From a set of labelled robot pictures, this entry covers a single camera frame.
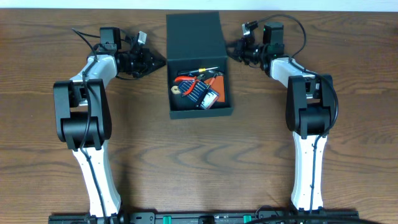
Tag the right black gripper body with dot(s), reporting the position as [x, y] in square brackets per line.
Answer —
[246, 52]

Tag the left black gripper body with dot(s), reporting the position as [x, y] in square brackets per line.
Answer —
[148, 61]

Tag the small claw hammer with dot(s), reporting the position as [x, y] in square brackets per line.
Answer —
[202, 96]

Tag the red handled pliers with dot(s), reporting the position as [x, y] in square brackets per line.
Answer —
[186, 84]

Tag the wooden handled orange scraper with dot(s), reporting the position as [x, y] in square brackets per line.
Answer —
[218, 86]

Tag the dark green gift box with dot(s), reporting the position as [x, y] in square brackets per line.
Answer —
[196, 41]

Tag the black yellow screwdriver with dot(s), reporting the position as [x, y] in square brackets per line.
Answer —
[199, 70]

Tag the blue precision screwdriver set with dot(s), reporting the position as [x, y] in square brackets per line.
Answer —
[209, 100]

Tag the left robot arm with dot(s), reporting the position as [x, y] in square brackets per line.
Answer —
[83, 118]

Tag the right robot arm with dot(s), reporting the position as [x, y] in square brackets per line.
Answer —
[311, 107]

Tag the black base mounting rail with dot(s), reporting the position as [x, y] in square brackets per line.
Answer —
[193, 218]

